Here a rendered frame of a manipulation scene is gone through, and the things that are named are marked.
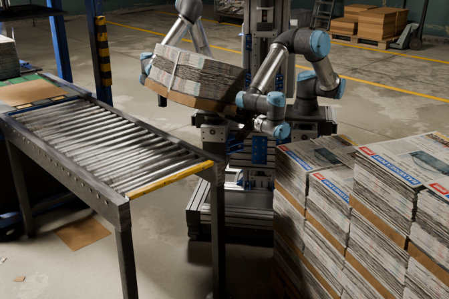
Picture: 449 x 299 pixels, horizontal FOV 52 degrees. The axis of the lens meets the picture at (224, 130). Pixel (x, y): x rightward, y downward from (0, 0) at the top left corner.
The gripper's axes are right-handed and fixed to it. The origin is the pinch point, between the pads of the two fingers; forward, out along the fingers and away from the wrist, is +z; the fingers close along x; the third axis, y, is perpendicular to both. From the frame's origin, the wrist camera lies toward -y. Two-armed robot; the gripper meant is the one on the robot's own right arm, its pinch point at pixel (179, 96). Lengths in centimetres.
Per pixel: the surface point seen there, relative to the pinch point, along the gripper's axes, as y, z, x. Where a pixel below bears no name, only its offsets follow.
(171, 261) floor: -95, 5, 22
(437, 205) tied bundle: 0, 144, -23
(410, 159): 9, 127, -7
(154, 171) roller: -30, 34, -31
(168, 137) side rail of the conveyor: -20.5, 8.6, -7.7
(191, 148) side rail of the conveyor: -20.4, 27.3, -7.5
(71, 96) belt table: -23, -87, -14
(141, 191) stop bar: -34, 48, -46
